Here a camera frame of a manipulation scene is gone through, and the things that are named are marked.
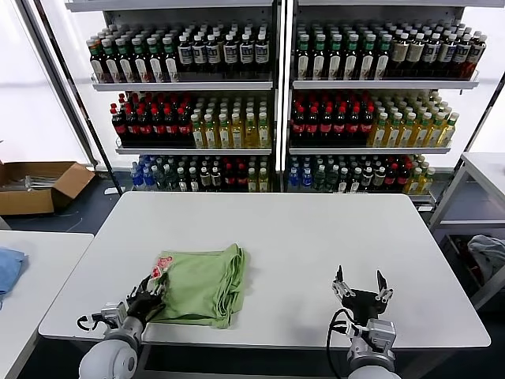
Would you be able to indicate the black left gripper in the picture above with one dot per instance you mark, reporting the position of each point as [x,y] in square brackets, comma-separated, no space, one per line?
[144,306]

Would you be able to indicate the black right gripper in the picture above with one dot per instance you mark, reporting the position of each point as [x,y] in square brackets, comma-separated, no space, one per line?
[363,304]

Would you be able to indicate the light green polo shirt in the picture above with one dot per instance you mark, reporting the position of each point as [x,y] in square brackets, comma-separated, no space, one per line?
[201,284]

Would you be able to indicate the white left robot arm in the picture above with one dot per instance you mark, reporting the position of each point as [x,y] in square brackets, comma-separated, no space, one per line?
[110,359]

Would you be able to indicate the white cap dark drink bottle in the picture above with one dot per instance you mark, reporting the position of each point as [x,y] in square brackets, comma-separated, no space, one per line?
[379,179]
[193,181]
[356,181]
[181,181]
[343,181]
[215,179]
[367,179]
[204,179]

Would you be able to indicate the black plastic crate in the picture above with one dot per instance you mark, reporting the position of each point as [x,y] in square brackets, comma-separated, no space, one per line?
[453,246]

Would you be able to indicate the clear green water bottle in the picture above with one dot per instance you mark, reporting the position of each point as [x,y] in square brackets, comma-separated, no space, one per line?
[320,179]
[333,179]
[169,179]
[158,179]

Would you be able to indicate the red cap cola bottle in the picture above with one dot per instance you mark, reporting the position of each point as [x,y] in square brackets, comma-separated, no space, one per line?
[117,128]
[170,128]
[158,128]
[311,128]
[325,128]
[402,179]
[241,179]
[131,128]
[298,128]
[339,128]
[144,128]
[229,179]
[352,128]
[391,179]
[183,128]
[365,128]

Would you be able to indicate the white paper scrap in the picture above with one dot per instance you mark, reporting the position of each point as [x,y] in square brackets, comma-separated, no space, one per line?
[111,190]

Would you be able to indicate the blue drink bottle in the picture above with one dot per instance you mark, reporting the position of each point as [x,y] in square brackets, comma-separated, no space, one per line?
[148,179]
[305,181]
[292,181]
[137,179]

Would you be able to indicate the white cap yellow tea bottle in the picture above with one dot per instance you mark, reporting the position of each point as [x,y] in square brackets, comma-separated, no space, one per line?
[210,136]
[447,134]
[252,181]
[406,134]
[415,182]
[428,181]
[263,136]
[434,134]
[197,136]
[250,136]
[379,134]
[393,134]
[236,136]
[263,181]
[420,134]
[223,136]

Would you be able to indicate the white metal side table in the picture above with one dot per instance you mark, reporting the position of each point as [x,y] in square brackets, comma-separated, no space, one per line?
[450,186]

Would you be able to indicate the crumpled grey white cloth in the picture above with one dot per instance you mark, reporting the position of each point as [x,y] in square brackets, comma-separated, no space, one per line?
[487,250]

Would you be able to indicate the folded blue cloth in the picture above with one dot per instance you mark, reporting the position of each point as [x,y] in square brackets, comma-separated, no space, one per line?
[10,268]

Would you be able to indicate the open brown cardboard box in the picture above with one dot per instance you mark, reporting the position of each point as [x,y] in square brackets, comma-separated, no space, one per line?
[23,201]

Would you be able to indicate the silver metal parts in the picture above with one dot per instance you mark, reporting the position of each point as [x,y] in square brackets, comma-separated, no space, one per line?
[37,182]

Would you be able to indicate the white metal shelf rack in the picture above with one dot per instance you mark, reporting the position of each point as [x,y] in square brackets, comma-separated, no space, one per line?
[181,86]
[375,84]

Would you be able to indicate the black slanted metal pole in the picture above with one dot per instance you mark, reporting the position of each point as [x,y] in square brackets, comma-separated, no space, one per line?
[77,98]

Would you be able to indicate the green cap dark tea bottle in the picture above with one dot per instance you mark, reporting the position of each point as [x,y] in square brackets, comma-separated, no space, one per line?
[96,63]
[170,63]
[111,63]
[382,59]
[366,59]
[141,63]
[156,63]
[350,59]
[303,59]
[334,59]
[319,59]
[125,63]

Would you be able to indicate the white cap beige label bottle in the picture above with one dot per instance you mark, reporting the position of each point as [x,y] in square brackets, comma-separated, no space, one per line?
[399,53]
[414,53]

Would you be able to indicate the white cap blue label bottle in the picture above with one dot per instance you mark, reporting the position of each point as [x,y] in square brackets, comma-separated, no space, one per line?
[446,51]
[461,53]
[245,53]
[431,51]
[184,53]
[229,53]
[199,53]
[260,51]
[213,53]

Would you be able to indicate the white cap red tea bottle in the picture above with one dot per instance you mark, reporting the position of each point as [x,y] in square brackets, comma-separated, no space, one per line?
[476,53]

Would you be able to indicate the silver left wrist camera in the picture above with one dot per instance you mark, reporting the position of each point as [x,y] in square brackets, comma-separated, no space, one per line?
[114,312]

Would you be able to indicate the grey slanted frame beam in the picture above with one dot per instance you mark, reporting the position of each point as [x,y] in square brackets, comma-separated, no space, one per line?
[55,79]

